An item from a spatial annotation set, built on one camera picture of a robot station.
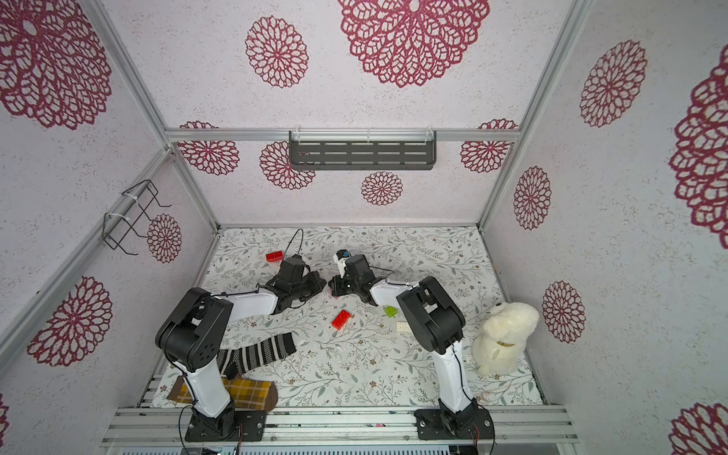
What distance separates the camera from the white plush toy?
729 millimetres

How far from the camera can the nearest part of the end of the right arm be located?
2.54 ft

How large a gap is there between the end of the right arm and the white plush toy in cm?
32
